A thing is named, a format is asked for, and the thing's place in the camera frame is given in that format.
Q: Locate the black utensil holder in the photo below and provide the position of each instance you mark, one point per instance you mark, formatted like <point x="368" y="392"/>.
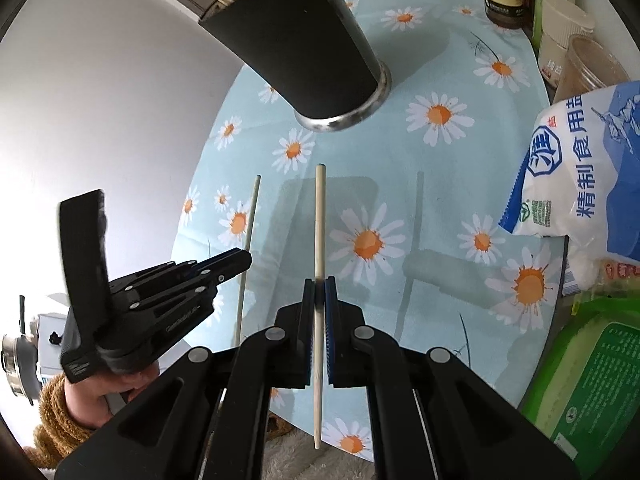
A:
<point x="300" y="45"/>

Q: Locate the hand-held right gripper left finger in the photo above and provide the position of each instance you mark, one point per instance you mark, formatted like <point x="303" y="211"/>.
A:
<point x="295" y="340"/>

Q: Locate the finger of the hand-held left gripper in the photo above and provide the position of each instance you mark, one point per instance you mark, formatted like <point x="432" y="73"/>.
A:
<point x="230" y="262"/>
<point x="150" y="275"/>

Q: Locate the person's left hand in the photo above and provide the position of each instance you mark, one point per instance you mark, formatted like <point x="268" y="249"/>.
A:
<point x="90" y="397"/>

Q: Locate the clear plastic jar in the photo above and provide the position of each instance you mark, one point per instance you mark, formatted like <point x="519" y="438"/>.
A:
<point x="595" y="67"/>

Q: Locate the metal cooking pot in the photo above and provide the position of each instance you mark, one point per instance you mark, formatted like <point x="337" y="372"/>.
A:
<point x="22" y="365"/>

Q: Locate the white fluffy rug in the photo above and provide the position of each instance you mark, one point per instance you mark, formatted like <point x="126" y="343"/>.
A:
<point x="300" y="465"/>

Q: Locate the person's left forearm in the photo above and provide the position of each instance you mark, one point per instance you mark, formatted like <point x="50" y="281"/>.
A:
<point x="50" y="440"/>

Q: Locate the white box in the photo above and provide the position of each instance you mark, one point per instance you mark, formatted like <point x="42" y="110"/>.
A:
<point x="50" y="350"/>

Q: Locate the blue white salt bag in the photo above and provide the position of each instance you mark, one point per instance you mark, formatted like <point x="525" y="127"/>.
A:
<point x="575" y="170"/>

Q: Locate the white lidded jar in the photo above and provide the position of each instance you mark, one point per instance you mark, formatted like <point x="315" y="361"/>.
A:
<point x="562" y="35"/>

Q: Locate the blue daisy print tablecloth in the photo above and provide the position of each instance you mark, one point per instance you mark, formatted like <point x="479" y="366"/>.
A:
<point x="440" y="200"/>

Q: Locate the yellow red snack packet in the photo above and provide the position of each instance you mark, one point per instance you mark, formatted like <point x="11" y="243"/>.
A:
<point x="615" y="272"/>

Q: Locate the green plastic package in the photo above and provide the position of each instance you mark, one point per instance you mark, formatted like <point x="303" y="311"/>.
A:
<point x="595" y="375"/>

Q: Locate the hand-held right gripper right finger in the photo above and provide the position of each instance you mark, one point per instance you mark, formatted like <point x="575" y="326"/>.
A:
<point x="330" y="330"/>

